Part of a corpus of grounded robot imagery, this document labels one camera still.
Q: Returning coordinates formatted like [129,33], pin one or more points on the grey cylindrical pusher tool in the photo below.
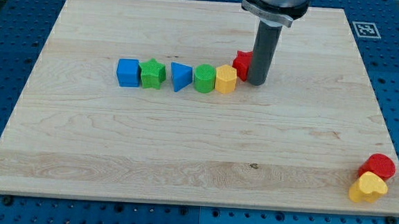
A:
[265,45]

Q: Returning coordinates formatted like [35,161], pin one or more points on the yellow heart block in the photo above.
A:
[368,187]

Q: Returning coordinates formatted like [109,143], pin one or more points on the red star block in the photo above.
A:
[241,64]

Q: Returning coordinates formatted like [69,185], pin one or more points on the yellow hexagon block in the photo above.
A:
[225,79]

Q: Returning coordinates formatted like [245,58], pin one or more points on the green cylinder block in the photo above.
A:
[204,78]

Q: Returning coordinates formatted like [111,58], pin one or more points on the blue triangle block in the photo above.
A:
[181,75]

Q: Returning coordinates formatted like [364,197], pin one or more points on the white fiducial marker tag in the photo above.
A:
[366,29]

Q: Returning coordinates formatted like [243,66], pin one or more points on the green star block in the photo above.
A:
[153,73]

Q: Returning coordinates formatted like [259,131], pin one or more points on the blue cube block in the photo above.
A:
[128,73]

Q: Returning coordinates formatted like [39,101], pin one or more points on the wooden board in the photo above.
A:
[292,144]

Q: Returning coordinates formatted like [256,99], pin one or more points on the red cylinder block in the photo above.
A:
[379,164]

